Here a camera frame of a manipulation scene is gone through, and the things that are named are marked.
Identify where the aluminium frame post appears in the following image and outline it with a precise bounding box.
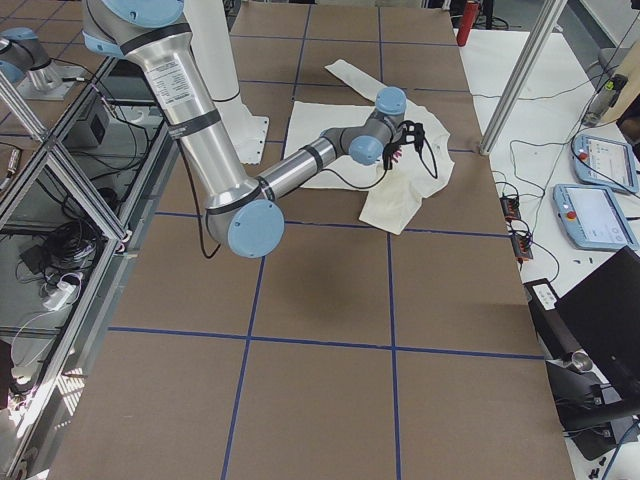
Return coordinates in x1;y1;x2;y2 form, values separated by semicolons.
479;0;568;156

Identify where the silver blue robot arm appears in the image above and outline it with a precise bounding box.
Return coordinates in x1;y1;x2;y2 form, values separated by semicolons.
83;1;424;258
1;27;51;84

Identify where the aluminium frame rack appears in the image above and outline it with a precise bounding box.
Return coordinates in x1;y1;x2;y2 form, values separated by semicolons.
1;59;176;479

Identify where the lower blue teach pendant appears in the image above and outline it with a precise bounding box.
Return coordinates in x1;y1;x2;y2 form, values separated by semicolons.
553;184;639;251

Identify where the white power strip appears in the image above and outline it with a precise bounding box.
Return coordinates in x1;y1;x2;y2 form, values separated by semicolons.
43;280;79;311

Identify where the upper orange black adapter box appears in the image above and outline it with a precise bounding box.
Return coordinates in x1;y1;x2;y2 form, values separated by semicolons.
500;196;521;221

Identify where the cream long-sleeve cat shirt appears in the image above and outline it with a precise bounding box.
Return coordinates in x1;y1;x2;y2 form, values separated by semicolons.
283;58;456;235

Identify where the grey control box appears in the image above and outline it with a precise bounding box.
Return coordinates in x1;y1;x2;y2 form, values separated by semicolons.
63;97;109;148

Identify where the upper blue teach pendant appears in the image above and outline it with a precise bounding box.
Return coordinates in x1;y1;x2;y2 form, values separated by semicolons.
571;134;639;194

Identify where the blue teach pendant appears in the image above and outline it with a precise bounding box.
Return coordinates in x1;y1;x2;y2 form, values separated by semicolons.
571;134;639;194
553;184;639;251

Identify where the black monitor stand base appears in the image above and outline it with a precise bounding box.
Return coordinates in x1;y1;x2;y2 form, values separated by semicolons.
546;362;639;460

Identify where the red cylinder tube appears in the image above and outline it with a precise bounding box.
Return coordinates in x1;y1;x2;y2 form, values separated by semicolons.
456;1;479;47

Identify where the orange black adapter box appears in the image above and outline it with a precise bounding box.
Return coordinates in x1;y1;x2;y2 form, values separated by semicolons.
511;233;533;263
500;196;521;221

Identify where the lower orange black adapter box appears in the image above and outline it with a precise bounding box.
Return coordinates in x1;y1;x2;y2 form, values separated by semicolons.
511;233;533;263

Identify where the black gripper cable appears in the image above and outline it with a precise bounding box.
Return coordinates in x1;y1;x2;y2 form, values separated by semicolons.
319;122;441;192

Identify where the black laptop computer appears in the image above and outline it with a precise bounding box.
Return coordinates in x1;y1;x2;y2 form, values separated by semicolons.
556;247;639;398

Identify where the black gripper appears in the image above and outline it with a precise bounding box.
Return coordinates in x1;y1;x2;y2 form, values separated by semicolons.
382;120;425;170

